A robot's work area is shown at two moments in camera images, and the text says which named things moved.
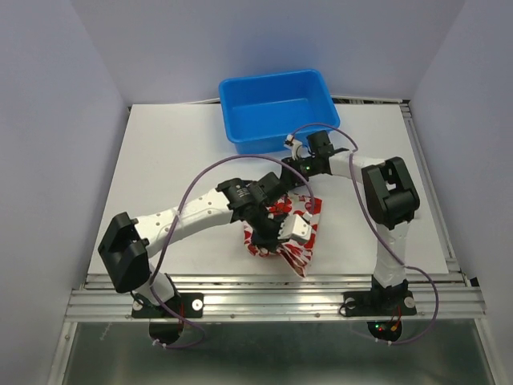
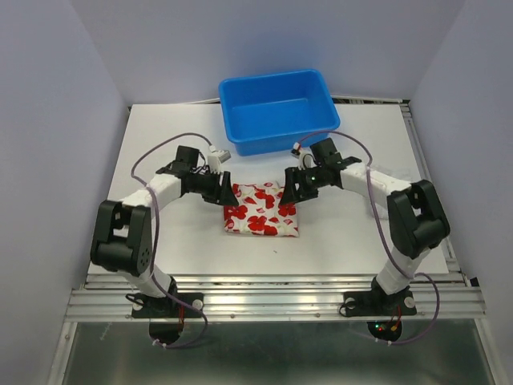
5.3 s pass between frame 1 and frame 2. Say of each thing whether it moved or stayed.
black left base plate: stayed
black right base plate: stayed
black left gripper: moved
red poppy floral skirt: moved
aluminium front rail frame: stayed
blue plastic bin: stayed
